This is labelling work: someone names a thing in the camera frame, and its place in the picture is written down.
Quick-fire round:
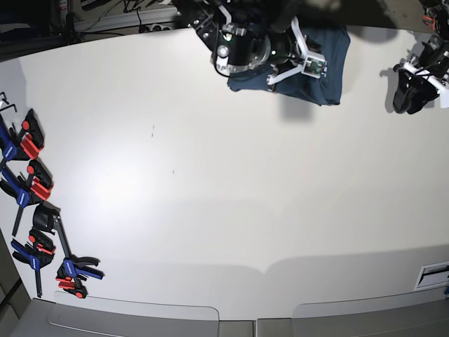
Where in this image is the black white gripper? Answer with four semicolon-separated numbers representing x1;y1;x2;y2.
241;17;312;86
393;54;448;114

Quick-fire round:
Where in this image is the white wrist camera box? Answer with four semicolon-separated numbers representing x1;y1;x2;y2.
302;53;326;79
439;88;449;109

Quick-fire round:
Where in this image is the white label plate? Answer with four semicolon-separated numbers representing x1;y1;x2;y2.
414;261;448;291

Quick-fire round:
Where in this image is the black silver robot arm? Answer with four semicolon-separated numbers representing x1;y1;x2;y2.
173;1;311;78
393;1;448;114

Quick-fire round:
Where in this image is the black hanging camera mount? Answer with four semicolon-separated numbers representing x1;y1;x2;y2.
269;0;303;33

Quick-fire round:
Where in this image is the blue red bar clamp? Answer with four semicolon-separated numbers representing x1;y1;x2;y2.
11;227;55;298
1;159;53;237
33;204;105;298
1;109;45;169

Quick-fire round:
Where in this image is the dark blue T-shirt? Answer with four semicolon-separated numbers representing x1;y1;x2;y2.
227;23;351;106

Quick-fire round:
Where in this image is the metal hex key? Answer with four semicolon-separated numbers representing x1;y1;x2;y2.
0;91;18;113

